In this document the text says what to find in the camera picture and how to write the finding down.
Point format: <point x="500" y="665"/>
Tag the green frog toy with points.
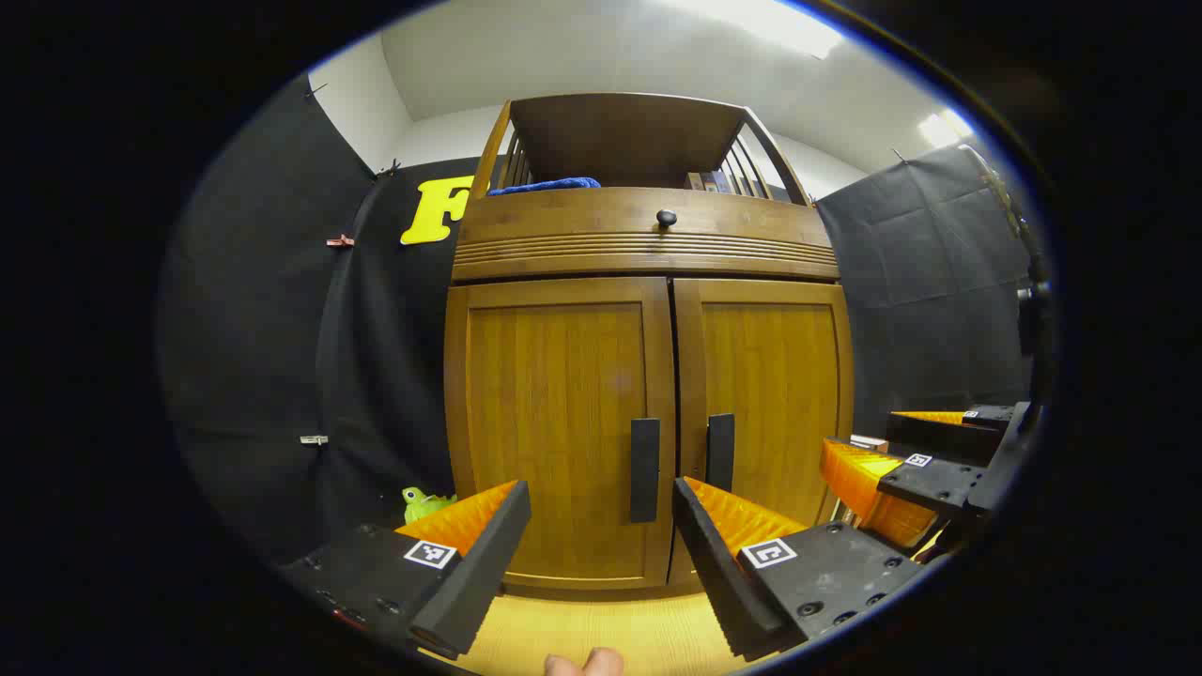
<point x="421" y="507"/>

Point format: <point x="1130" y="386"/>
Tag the wooden shoe cabinet door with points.
<point x="554" y="404"/>
<point x="770" y="376"/>

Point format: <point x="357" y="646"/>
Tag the wooden cabinet drawer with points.
<point x="563" y="221"/>

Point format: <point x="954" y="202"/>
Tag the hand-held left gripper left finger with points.
<point x="479" y="573"/>

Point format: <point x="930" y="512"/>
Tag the wooden double-door shoe cabinet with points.
<point x="610" y="131"/>

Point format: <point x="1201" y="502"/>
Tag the row of small books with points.
<point x="714" y="183"/>

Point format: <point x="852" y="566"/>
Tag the ceiling light panel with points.
<point x="944" y="129"/>

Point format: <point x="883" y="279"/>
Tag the blue folded cloth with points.
<point x="545" y="185"/>

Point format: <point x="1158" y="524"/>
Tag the black round drawer knob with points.
<point x="666" y="219"/>

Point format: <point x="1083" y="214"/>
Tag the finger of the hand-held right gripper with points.
<point x="939" y="483"/>
<point x="939" y="437"/>

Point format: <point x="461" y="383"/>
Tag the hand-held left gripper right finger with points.
<point x="718" y="582"/>

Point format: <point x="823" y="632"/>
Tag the black backdrop cloth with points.
<point x="263" y="329"/>

